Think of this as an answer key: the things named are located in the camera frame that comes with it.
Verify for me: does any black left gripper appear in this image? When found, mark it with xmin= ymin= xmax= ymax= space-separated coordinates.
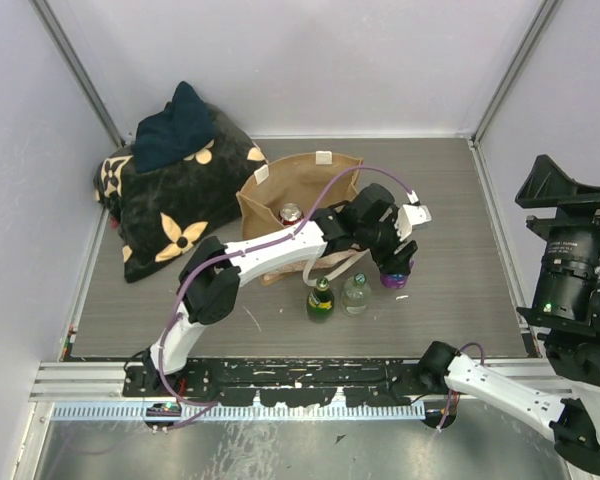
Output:
xmin=356 ymin=209 xmax=418 ymax=276

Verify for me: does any purple Fanta can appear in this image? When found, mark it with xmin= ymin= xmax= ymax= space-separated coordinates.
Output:
xmin=380 ymin=273 xmax=409 ymax=290

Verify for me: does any clear glass Chang bottle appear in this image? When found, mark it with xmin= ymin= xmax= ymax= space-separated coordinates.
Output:
xmin=340 ymin=273 xmax=371 ymax=316

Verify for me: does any green Perrier bottle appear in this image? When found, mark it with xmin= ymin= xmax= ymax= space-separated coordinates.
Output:
xmin=305 ymin=277 xmax=335 ymax=323

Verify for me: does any tan canvas tote bag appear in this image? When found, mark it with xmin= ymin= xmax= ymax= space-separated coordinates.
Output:
xmin=236 ymin=151 xmax=363 ymax=286

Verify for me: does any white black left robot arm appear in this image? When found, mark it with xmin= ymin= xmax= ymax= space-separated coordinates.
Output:
xmin=143 ymin=183 xmax=431 ymax=396

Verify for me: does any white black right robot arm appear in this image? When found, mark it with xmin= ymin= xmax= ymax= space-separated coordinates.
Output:
xmin=416 ymin=154 xmax=600 ymax=477

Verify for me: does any red Coke can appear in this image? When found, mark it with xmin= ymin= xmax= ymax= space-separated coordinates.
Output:
xmin=278 ymin=202 xmax=305 ymax=227

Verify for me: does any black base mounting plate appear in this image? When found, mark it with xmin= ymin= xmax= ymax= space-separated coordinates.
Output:
xmin=122 ymin=355 xmax=461 ymax=409

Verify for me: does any black floral cushion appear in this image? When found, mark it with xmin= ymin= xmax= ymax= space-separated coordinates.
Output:
xmin=93 ymin=103 xmax=266 ymax=283

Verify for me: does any dark blue cloth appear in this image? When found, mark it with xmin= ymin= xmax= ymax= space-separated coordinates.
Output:
xmin=131 ymin=81 xmax=216 ymax=173

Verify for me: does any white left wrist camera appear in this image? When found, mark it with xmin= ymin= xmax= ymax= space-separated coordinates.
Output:
xmin=394 ymin=192 xmax=432 ymax=241

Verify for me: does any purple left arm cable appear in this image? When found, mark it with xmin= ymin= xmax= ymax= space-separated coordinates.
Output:
xmin=157 ymin=165 xmax=424 ymax=431

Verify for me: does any grey slotted cable duct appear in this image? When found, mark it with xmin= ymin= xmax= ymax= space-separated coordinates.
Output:
xmin=50 ymin=401 xmax=426 ymax=422

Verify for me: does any aluminium frame rail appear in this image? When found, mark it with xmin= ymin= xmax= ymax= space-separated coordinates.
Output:
xmin=28 ymin=362 xmax=131 ymax=401

